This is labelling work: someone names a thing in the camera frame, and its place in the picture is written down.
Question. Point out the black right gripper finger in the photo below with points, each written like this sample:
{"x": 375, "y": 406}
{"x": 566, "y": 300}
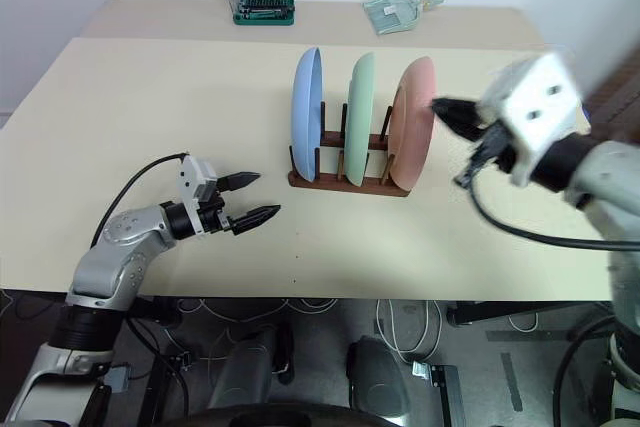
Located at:
{"x": 452, "y": 106}
{"x": 465, "y": 127}

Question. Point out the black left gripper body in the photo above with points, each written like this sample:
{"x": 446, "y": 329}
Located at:
{"x": 212, "y": 214}

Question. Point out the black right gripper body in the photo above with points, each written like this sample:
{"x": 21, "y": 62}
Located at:
{"x": 495, "y": 144}

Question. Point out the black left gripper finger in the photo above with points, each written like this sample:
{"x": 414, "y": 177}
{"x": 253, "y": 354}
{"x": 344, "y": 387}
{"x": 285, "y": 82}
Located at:
{"x": 237, "y": 181}
{"x": 255, "y": 218}

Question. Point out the pale red plate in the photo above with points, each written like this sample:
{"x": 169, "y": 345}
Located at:
{"x": 410, "y": 137}

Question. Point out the pale green plate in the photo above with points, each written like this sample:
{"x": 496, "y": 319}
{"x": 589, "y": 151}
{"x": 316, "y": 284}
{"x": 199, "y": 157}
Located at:
{"x": 360, "y": 117}

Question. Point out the pale blue plate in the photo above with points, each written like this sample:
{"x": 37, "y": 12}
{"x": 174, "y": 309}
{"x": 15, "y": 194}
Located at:
{"x": 305, "y": 112}

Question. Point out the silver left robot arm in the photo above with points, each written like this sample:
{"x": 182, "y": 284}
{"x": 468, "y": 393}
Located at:
{"x": 110, "y": 267}

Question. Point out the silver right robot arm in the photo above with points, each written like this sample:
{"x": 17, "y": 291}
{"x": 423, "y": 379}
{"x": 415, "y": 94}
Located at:
{"x": 615, "y": 182}

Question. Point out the dark wooden plate rack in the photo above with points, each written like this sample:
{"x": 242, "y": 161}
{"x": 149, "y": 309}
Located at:
{"x": 380, "y": 188}

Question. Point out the pale green dustpan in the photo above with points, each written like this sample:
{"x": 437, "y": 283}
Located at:
{"x": 395, "y": 12}

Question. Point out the dark grey rounded shape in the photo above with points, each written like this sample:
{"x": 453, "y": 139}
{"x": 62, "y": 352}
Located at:
{"x": 240, "y": 372}
{"x": 377, "y": 377}

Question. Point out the green screwdriver bit set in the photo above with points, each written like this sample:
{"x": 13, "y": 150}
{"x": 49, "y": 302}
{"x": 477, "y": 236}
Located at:
{"x": 262, "y": 19}

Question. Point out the black table leg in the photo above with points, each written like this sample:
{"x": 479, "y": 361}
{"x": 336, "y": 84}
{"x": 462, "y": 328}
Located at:
{"x": 152, "y": 387}

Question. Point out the grey connector box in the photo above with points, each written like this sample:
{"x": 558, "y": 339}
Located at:
{"x": 119, "y": 379}

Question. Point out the wide dark rounded shape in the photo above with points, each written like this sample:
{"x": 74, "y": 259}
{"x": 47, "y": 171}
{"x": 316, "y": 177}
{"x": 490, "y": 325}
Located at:
{"x": 300, "y": 417}

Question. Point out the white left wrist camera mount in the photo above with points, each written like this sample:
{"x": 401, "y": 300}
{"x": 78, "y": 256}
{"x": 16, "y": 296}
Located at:
{"x": 192, "y": 182}

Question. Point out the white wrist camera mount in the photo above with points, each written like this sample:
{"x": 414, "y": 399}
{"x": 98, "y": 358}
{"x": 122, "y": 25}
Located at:
{"x": 192, "y": 182}
{"x": 540, "y": 102}

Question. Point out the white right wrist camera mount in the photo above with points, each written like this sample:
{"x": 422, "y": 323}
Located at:
{"x": 540, "y": 102}

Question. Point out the metal floor bracket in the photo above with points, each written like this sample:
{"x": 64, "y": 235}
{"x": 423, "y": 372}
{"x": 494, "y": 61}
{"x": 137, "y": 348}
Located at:
{"x": 440, "y": 387}

